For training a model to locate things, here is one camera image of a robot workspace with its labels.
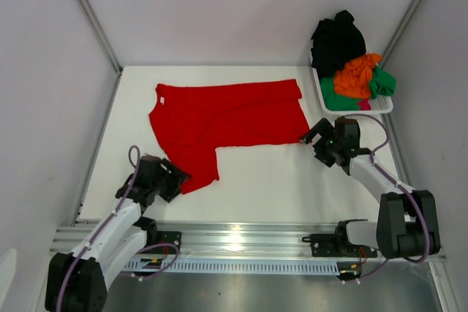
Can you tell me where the red t shirt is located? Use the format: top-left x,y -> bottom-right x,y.
148,79 -> 309,194

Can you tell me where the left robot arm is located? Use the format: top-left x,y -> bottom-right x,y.
45,156 -> 190,311

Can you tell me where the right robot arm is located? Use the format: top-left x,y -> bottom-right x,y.
300,114 -> 441,263

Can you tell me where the pink cloth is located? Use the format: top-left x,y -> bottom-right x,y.
358,99 -> 371,111

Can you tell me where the orange t shirt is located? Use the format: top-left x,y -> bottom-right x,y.
333,53 -> 382,99

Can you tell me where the white plastic basket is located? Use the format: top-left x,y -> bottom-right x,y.
311,53 -> 396,115

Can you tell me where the green t shirt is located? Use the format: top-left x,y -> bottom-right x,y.
320,66 -> 396,112

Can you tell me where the black t shirt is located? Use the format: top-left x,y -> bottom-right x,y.
311,10 -> 366,79

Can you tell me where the right corner metal profile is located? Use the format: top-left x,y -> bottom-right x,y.
381,0 -> 423,66

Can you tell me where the corner metal profile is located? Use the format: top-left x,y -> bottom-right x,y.
381,0 -> 423,66
76,0 -> 122,75

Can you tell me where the left corner metal profile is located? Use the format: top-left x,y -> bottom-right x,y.
76,0 -> 122,75

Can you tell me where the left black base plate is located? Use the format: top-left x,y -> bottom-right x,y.
146,231 -> 182,255

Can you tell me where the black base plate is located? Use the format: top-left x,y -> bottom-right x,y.
146,231 -> 182,255
301,234 -> 377,259

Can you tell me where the aluminium mounting rail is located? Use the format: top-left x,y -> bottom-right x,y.
48,219 -> 448,262

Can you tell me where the slotted cable duct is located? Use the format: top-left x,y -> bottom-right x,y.
118,257 -> 343,275

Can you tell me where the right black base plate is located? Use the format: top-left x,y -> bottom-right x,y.
301,234 -> 377,259

